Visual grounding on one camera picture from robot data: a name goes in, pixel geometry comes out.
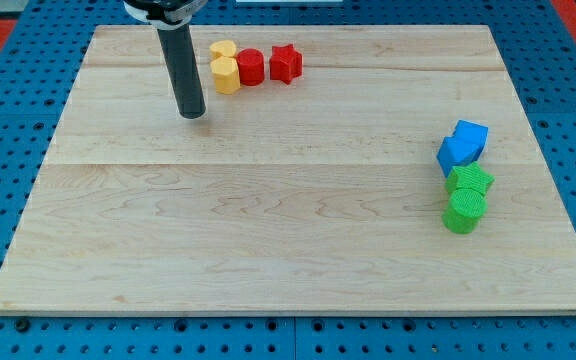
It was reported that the blue cube block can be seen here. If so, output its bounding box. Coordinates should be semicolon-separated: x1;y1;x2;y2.
453;119;489;154

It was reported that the light wooden board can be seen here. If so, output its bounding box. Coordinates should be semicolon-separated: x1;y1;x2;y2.
0;25;576;317

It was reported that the blue pentagon block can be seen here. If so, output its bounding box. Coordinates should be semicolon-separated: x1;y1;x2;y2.
436;137;483;177

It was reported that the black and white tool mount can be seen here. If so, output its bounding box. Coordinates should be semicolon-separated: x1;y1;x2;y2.
123;0;208;30

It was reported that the red star block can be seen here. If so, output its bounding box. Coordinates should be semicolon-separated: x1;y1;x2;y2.
269;44;303;85

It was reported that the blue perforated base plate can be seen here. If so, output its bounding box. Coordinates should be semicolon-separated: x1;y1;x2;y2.
0;0;576;359

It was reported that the green cylinder block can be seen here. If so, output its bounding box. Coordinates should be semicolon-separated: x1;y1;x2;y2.
442;188;488;234

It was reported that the green star block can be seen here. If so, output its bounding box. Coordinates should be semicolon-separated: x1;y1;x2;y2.
445;161;495;196

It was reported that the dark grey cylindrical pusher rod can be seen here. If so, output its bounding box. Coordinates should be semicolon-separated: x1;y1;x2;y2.
157;24;206;119

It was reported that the yellow hexagon block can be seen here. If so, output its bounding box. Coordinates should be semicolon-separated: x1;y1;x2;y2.
210;57;241;95

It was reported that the yellow heart block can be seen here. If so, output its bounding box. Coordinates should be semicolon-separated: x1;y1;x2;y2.
209;39;237;60

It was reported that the red cylinder block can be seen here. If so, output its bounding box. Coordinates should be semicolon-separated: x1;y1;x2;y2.
236;48;265;86

